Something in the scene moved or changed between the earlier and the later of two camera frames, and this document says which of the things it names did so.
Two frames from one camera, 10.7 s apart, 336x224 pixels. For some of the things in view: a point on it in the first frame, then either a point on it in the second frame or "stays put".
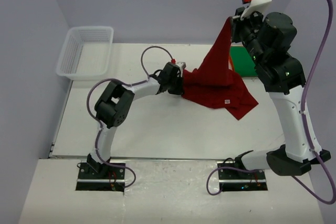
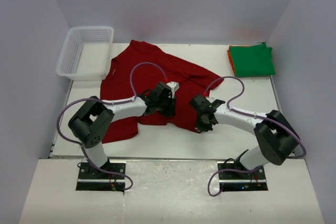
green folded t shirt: (242, 61) stays put
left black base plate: (112, 178) stays put
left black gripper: (179, 90) to (170, 110)
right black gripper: (237, 23) to (201, 128)
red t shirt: (214, 84) to (133, 76)
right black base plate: (234, 179) stays put
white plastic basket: (86, 53) stays put
